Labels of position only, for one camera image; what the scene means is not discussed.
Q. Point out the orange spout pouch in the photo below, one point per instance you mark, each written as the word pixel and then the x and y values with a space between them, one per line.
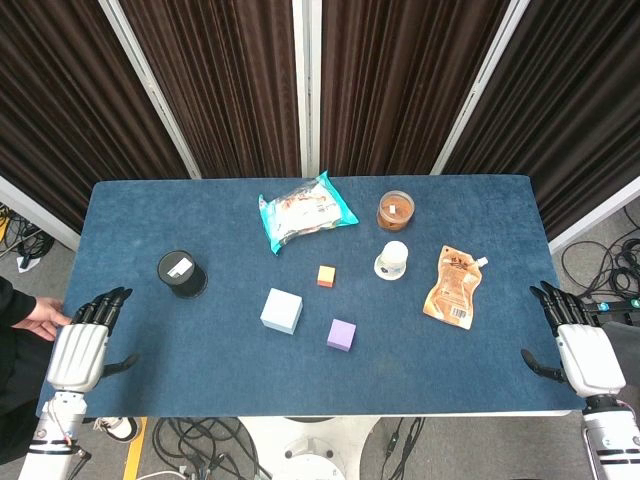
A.
pixel 452 290

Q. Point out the yellow floor tape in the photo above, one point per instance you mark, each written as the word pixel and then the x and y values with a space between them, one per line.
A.
pixel 135 450

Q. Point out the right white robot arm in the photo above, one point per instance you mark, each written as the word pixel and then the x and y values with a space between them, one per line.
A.
pixel 612 440

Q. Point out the white partition frame post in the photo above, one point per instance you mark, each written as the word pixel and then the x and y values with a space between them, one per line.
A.
pixel 37 215
pixel 476 92
pixel 152 90
pixel 600 216
pixel 306 90

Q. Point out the black power strip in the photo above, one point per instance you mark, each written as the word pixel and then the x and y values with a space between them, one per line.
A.
pixel 620 306

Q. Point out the bystander black clothing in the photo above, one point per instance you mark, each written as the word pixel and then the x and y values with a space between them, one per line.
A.
pixel 17 380

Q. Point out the blue table cloth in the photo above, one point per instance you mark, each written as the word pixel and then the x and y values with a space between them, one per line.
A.
pixel 200 225

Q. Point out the large light blue cube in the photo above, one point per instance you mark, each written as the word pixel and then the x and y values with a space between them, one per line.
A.
pixel 281 310

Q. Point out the clear jar of rubber bands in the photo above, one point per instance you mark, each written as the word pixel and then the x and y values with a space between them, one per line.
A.
pixel 395 210

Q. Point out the brown pleated curtain panel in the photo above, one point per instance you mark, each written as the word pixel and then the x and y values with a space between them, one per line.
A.
pixel 575 100
pixel 60 100
pixel 225 90
pixel 400 90

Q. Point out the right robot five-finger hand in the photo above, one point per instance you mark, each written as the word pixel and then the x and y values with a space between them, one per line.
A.
pixel 590 357

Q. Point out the white paper scrap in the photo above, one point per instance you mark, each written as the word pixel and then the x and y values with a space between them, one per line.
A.
pixel 26 264

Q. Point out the bystander bare hand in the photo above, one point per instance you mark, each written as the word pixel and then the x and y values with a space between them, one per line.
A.
pixel 45 317

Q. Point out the teal snack packet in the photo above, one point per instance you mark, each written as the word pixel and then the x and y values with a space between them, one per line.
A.
pixel 305 212

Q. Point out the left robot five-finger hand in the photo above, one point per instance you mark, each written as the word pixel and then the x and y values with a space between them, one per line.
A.
pixel 77 352

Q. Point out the small orange yellow cube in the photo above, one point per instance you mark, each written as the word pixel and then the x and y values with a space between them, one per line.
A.
pixel 326 276

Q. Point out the medium purple cube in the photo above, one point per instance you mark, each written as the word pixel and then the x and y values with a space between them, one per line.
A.
pixel 341 334

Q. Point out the black mesh pen holder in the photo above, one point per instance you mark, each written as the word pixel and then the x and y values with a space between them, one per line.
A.
pixel 182 275

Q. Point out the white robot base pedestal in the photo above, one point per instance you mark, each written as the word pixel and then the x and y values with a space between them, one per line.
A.
pixel 310 450

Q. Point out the white sneaker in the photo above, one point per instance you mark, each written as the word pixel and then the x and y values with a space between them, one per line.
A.
pixel 117 428

